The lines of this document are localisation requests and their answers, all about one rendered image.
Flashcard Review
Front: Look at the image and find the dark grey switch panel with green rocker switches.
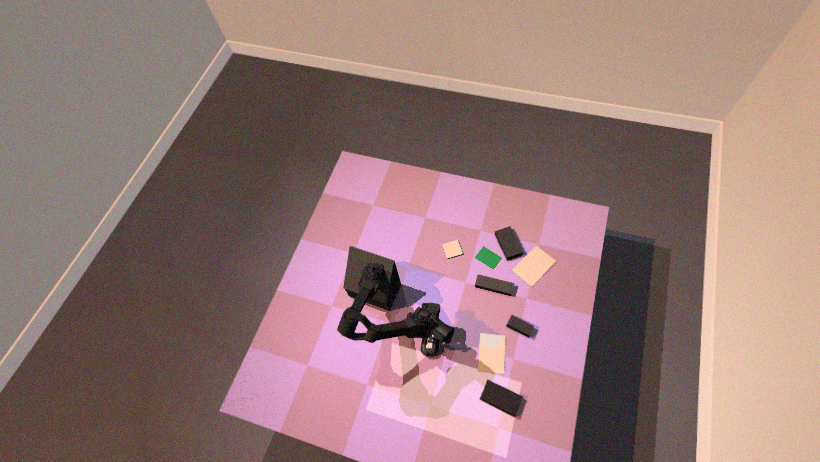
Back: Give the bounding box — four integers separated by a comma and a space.
420, 334, 439, 356

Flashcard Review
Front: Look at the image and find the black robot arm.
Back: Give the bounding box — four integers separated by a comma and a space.
337, 263, 453, 343

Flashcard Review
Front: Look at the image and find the peach flat square panel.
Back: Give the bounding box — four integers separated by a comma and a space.
512, 246, 556, 287

